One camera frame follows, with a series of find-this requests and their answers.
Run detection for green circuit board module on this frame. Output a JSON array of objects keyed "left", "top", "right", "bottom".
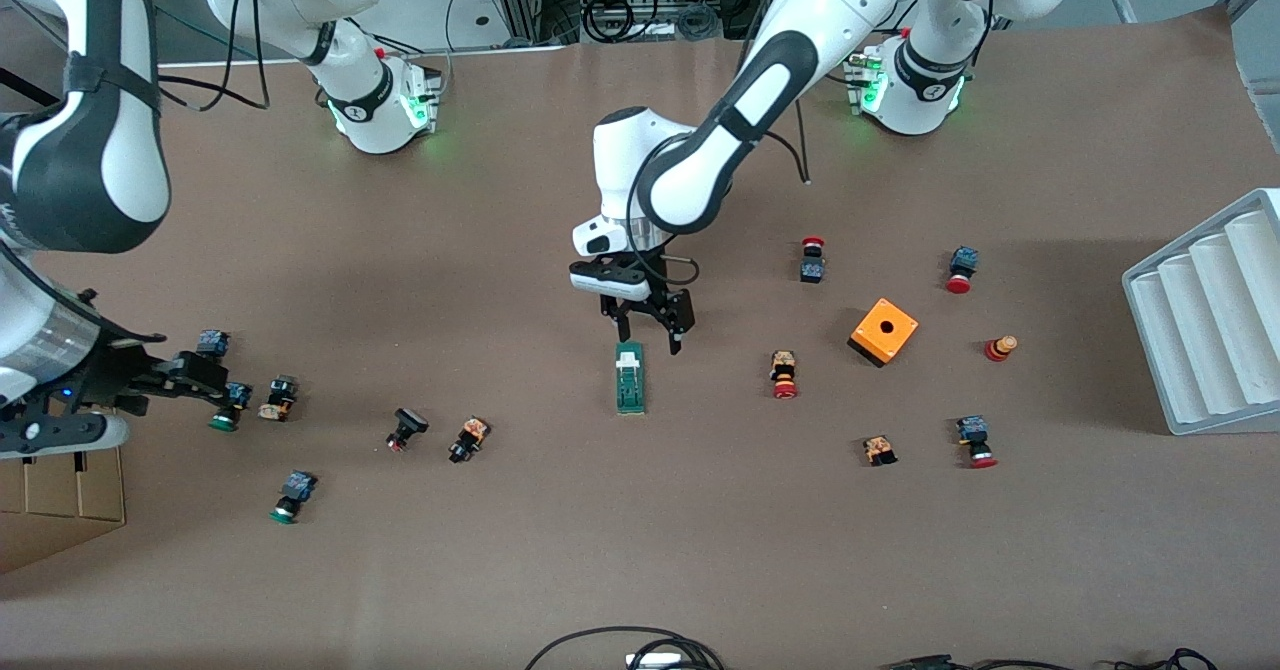
[{"left": 615, "top": 341, "right": 647, "bottom": 416}]

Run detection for brown cardboard box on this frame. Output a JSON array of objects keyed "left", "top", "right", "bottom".
[{"left": 0, "top": 445, "right": 126, "bottom": 576}]

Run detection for black button orange block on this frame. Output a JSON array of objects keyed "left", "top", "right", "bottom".
[{"left": 448, "top": 416, "right": 492, "bottom": 465}]

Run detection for black square pushbutton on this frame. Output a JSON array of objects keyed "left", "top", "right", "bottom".
[{"left": 385, "top": 407, "right": 430, "bottom": 452}]

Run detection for white panel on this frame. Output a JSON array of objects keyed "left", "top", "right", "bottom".
[{"left": 375, "top": 0, "right": 571, "bottom": 53}]

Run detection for white ribbed tray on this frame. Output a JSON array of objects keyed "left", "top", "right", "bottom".
[{"left": 1121, "top": 188, "right": 1280, "bottom": 437}]

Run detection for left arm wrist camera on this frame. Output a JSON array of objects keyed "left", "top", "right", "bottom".
[{"left": 569, "top": 258, "right": 656, "bottom": 303}]

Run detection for orange button enclosure box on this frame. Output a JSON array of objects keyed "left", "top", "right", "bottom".
[{"left": 848, "top": 297, "right": 919, "bottom": 369}]

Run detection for black looped cable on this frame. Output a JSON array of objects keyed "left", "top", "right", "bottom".
[{"left": 525, "top": 627, "right": 726, "bottom": 670}]

